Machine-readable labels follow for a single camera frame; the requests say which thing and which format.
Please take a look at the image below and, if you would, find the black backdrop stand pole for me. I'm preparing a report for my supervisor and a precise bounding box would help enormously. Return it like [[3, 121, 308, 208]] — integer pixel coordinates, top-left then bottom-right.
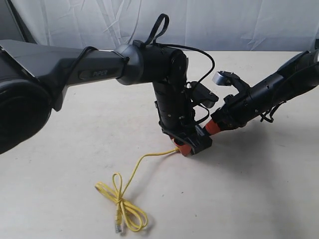
[[0, 0, 36, 43]]

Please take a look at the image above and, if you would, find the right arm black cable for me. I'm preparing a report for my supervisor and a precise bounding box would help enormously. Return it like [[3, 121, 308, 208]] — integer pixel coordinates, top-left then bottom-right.
[[259, 62, 319, 122]]

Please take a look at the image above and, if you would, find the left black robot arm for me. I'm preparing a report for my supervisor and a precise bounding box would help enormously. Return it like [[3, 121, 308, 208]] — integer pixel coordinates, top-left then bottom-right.
[[0, 40, 204, 155]]

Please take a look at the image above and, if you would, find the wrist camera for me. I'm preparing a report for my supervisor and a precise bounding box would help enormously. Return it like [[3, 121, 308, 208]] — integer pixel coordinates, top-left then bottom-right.
[[190, 81, 219, 109], [212, 71, 251, 93]]

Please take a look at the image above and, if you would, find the white backdrop curtain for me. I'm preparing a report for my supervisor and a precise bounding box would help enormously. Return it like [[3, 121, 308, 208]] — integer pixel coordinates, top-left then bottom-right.
[[13, 0, 319, 51]]

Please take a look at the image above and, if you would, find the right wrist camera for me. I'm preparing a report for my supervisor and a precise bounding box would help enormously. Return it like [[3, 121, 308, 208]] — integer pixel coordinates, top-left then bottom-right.
[[212, 71, 251, 93]]

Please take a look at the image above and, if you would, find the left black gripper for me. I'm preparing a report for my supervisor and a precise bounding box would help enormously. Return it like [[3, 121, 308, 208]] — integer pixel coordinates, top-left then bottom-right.
[[159, 120, 195, 157]]

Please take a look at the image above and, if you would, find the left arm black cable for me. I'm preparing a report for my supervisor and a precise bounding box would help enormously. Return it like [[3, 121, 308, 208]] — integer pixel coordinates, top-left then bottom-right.
[[51, 13, 216, 130]]

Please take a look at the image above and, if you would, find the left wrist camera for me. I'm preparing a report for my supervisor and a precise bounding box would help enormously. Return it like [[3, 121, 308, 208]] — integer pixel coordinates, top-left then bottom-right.
[[190, 81, 219, 109]]

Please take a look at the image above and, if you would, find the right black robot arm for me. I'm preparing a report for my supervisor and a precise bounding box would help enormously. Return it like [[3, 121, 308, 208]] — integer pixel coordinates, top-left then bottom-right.
[[204, 50, 319, 135]]

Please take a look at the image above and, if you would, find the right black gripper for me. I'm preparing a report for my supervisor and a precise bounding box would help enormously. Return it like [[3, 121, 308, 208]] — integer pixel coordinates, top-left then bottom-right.
[[204, 104, 249, 135]]

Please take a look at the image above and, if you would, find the yellow ethernet cable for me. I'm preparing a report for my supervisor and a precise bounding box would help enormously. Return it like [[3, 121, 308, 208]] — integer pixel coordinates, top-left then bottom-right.
[[94, 147, 181, 235]]

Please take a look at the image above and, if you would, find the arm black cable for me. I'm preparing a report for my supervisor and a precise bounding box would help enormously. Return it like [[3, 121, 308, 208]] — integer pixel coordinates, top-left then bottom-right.
[[259, 62, 319, 122], [51, 13, 216, 130]]

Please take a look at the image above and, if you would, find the black network switch box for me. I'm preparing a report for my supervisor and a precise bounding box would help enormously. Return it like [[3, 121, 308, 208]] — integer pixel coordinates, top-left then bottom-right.
[[186, 124, 212, 155]]

